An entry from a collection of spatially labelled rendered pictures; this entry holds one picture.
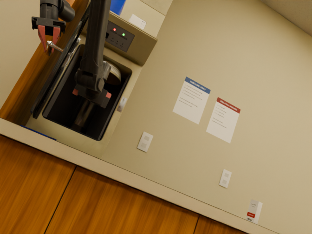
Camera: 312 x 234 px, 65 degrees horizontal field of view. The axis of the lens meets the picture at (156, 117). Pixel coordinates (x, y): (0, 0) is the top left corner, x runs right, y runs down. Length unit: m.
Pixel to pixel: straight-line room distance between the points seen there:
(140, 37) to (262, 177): 1.38
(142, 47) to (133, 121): 0.58
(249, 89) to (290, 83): 0.43
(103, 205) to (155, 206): 0.17
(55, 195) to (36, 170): 0.09
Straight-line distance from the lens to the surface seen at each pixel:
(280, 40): 2.40
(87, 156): 0.77
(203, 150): 1.73
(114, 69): 1.17
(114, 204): 0.82
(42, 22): 0.91
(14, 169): 0.81
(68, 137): 1.07
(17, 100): 1.02
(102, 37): 0.81
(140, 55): 1.14
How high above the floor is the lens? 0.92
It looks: 15 degrees up
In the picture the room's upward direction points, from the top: 22 degrees clockwise
